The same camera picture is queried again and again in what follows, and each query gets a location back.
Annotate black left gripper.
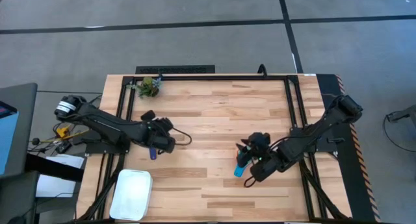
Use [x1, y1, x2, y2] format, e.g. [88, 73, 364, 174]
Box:
[152, 136, 177, 156]

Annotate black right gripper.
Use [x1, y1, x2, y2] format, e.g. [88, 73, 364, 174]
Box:
[236, 138, 268, 175]

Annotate teal plastic measuring cup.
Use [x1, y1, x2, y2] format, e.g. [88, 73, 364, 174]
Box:
[233, 148, 252, 179]

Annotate white plastic basket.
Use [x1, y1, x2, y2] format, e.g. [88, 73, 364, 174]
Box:
[109, 168, 154, 222]

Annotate green plant in black pot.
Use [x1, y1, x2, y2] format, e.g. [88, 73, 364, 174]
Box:
[129, 76, 163, 99]

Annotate black hazard striped platform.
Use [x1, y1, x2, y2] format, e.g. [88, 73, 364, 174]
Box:
[317, 73, 382, 223]

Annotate black small device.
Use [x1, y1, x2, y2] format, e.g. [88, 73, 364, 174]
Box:
[55, 141, 73, 155]

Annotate yellow hand tool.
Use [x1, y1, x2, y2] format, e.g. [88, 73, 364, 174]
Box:
[55, 125, 72, 140]

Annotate black flat bar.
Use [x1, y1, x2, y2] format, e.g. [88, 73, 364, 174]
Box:
[25, 152, 85, 182]

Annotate white paper sheets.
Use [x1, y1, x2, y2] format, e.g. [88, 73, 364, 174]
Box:
[34, 154, 85, 199]

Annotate blue screen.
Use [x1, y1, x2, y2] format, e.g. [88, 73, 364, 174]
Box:
[0, 101, 20, 176]

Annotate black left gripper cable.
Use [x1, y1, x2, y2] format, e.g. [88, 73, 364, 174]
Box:
[171, 127, 193, 147]

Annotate black aluminium table frame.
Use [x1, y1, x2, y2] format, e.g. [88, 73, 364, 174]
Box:
[84, 74, 350, 223]

